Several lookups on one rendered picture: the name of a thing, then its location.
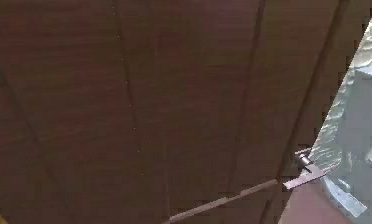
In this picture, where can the grey box-shaped cabinet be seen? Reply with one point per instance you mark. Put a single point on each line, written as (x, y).
(360, 116)

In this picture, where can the brown wooden room door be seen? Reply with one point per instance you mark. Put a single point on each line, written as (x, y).
(167, 100)

